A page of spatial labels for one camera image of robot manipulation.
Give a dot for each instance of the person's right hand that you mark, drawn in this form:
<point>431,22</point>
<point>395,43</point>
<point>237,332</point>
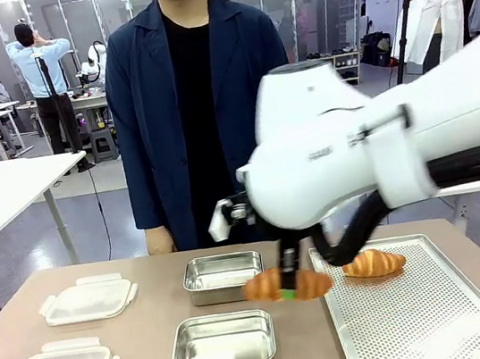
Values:
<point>160,241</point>

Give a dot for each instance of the black tripod stand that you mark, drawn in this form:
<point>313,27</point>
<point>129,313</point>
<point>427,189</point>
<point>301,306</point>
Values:
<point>60,116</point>

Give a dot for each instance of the grey plastic stool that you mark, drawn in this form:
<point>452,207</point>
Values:
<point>104,145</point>

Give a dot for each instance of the standing man in blue shirt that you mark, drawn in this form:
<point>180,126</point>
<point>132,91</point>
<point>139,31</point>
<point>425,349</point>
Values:
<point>44,78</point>

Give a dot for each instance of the person in navy coat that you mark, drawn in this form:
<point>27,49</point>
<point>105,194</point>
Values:
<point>199,118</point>

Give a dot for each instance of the golden brown croissant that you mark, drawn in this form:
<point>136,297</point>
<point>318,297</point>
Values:
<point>373,262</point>
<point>311,284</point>

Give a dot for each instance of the mannequin with white shirt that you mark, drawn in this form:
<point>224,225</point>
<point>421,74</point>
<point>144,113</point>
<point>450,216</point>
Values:
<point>435,19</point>

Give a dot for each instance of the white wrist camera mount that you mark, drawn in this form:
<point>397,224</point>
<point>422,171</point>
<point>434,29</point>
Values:
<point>218,221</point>

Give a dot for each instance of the perforated metal baking tray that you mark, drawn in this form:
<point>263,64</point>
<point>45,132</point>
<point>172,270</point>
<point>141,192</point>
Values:
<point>414,316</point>

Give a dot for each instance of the white shoe shelf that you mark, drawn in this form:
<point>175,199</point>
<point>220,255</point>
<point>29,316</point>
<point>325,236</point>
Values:
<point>347,65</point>

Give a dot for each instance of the black light stand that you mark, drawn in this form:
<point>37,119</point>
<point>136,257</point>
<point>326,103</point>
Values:
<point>402,33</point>

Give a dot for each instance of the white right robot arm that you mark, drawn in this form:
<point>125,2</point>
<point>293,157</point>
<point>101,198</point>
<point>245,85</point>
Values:
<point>353,149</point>

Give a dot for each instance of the white side table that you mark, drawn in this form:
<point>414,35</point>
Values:
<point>16,195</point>

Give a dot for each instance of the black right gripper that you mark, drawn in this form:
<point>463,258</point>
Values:
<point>289,241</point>

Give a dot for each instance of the rectangular stainless steel container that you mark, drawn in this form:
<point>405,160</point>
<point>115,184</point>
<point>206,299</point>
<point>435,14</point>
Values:
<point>224,349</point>
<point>222,275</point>

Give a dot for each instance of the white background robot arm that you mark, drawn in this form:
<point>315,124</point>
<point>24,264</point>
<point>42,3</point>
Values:
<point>92,63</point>

